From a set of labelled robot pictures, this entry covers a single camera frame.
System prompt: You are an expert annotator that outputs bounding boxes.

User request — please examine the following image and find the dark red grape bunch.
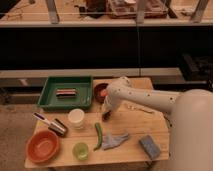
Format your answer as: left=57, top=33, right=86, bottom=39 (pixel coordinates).
left=102, top=112, right=111, bottom=122

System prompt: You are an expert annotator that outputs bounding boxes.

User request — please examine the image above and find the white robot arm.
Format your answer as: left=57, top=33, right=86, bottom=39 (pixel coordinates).
left=104, top=77, right=213, bottom=171

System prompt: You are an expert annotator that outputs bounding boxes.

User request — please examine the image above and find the green plastic tray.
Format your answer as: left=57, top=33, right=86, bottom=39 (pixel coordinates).
left=37, top=76, right=93, bottom=110

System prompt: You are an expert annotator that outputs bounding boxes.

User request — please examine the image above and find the orange fruit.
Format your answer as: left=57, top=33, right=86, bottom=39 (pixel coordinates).
left=100, top=89, right=107, bottom=97

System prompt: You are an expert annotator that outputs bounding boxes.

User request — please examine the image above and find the dark brown bowl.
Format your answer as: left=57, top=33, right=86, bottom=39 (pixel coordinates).
left=94, top=83, right=108, bottom=104

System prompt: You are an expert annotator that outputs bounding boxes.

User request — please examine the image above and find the green chili pepper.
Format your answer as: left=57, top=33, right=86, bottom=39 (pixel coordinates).
left=93, top=122, right=103, bottom=151

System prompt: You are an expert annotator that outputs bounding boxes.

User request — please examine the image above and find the silver metal utensil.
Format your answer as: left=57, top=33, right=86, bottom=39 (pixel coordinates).
left=127, top=105, right=154, bottom=114

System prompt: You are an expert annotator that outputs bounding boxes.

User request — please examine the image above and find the white plastic cup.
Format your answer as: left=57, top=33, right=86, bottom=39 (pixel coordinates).
left=68, top=109, right=85, bottom=129

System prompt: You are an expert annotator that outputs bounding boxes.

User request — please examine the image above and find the grey cloth rag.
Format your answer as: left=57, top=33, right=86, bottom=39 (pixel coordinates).
left=101, top=133, right=130, bottom=150

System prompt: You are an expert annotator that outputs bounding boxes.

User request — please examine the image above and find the light green cup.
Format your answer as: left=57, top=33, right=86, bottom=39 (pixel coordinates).
left=72, top=142, right=89, bottom=160

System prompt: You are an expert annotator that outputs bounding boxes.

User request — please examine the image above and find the blue sponge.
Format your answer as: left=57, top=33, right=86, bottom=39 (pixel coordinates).
left=139, top=135, right=161, bottom=160

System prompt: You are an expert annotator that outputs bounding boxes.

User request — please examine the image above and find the orange plastic bowl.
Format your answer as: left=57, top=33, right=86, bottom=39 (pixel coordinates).
left=26, top=130, right=60, bottom=163

